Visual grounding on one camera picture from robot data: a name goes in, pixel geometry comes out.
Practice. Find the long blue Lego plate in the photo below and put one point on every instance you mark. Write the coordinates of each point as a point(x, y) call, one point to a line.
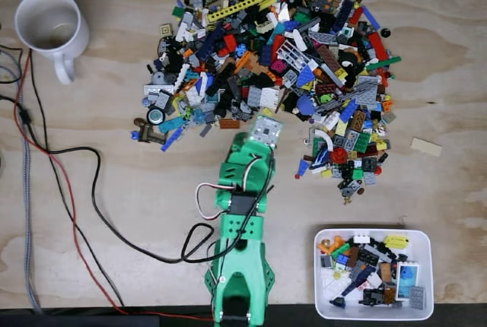
point(172, 139)

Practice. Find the brown Lego tile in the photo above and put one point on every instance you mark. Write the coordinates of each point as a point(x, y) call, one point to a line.
point(386, 270)

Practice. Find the blue Lego dish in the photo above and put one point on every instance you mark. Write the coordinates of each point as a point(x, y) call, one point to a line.
point(305, 105)

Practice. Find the tiny gold Lego piece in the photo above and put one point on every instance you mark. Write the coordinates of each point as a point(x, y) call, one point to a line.
point(347, 200)

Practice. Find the white Lego window blue pane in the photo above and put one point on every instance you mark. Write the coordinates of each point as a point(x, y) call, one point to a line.
point(406, 277)

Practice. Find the teal Lego plate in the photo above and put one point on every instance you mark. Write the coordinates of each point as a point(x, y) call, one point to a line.
point(170, 124)

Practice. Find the small blue Lego wedge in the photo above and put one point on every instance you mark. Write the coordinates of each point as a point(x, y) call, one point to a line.
point(303, 167)

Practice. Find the long reddish brown Lego plate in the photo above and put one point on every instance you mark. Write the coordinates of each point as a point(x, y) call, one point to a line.
point(329, 57)

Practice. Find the blue Lego wedge plate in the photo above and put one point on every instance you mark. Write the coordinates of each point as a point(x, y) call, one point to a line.
point(304, 76)

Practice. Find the grey square Lego plate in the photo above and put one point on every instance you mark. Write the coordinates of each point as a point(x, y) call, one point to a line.
point(417, 297)

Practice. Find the small blue round Lego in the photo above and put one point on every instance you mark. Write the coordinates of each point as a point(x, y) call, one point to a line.
point(134, 135)

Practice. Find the black round Lego piece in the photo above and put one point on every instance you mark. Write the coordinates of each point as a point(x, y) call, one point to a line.
point(385, 32)

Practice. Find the black Lego vehicle piece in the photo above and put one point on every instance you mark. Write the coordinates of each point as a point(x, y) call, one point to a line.
point(374, 296)

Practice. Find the light grey Lego plate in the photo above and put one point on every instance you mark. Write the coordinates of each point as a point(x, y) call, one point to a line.
point(156, 89)

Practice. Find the grey Lego piece black studs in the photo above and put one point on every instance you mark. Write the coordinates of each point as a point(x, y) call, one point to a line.
point(350, 188)

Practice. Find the white plastic bin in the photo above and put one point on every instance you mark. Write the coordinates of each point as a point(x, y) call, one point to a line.
point(426, 266)

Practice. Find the white ceramic mug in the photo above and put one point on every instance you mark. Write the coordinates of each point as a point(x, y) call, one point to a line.
point(38, 11)

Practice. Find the long violet-blue Lego plate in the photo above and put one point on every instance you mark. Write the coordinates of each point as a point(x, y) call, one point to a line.
point(371, 17)

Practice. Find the large dark grey Lego plate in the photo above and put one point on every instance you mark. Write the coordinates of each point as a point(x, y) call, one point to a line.
point(367, 87)

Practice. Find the small white Lego brick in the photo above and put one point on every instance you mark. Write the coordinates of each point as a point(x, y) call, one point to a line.
point(360, 239)

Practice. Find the short red Lego brick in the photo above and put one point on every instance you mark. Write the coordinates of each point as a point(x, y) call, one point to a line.
point(230, 42)

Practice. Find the long dark blue Lego piece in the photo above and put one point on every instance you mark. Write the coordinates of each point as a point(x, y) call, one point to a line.
point(359, 279)

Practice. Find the long green Lego plate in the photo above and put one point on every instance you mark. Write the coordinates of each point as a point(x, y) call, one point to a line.
point(384, 62)

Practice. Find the orange-brown Lego plate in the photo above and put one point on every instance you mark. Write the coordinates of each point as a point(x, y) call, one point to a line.
point(229, 124)

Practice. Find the white Lego arch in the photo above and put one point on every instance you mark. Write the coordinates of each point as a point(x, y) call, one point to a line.
point(326, 140)

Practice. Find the tan square Lego tile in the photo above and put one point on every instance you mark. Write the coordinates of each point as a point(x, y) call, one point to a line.
point(166, 29)

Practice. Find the yellow Lego technic beam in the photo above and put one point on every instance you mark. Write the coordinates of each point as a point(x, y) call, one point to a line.
point(236, 8)

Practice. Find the dark blue printed Lego slope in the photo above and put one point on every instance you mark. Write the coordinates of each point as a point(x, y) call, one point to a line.
point(319, 157)

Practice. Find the white Lego lattice window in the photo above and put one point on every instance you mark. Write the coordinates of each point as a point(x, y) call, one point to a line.
point(293, 55)

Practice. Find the small blue Lego brick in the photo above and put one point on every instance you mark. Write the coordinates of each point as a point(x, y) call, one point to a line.
point(342, 260)

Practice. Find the small grey Lego plate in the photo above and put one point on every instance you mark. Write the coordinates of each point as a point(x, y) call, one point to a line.
point(370, 178)

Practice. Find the green Lego brick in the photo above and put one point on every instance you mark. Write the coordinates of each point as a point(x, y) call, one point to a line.
point(363, 141)

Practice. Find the transparent orange Lego piece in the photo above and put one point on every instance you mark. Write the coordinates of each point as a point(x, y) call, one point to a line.
point(390, 292)

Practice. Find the yellow Lego plate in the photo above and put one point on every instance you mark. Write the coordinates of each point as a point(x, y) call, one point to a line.
point(341, 128)

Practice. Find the brown Lego piece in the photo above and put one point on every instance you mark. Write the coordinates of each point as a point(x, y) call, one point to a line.
point(150, 135)

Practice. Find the red Lego dish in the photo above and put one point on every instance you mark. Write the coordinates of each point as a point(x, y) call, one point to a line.
point(338, 156)

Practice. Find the brown studded Lego brick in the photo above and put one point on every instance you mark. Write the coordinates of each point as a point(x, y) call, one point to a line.
point(359, 119)

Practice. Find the green Lego piece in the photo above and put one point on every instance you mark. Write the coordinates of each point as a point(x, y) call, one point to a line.
point(340, 249)

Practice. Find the tan Lego plate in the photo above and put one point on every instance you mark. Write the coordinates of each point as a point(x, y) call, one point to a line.
point(426, 146)

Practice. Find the yellow Lego piece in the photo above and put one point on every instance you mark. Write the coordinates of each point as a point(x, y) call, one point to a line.
point(395, 242)

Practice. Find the black camera circuit board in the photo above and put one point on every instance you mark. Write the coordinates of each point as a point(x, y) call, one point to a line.
point(267, 131)

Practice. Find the black Lego wheel grey hub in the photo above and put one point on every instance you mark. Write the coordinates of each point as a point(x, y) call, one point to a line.
point(156, 116)

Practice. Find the long red Lego brick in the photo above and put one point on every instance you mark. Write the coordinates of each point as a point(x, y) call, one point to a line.
point(377, 45)

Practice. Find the black Lego plate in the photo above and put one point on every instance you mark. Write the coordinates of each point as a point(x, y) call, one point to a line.
point(368, 257)

